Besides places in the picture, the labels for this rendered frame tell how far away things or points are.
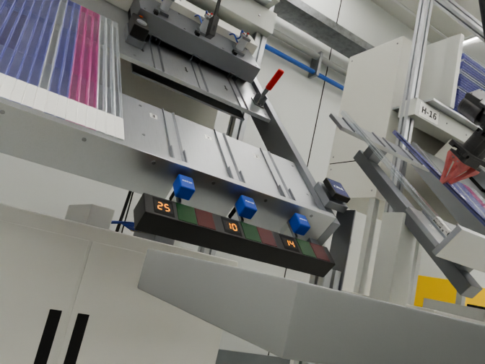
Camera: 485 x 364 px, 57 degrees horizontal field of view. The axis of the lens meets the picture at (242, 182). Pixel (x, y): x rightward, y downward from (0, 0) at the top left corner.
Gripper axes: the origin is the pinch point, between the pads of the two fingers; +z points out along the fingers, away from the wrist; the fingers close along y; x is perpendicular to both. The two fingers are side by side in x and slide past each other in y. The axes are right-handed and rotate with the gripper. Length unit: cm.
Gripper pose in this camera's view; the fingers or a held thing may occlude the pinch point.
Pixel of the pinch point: (445, 180)
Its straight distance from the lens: 122.4
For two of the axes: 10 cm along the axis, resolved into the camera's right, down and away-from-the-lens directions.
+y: -8.4, -3.0, -4.6
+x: 2.2, 5.9, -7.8
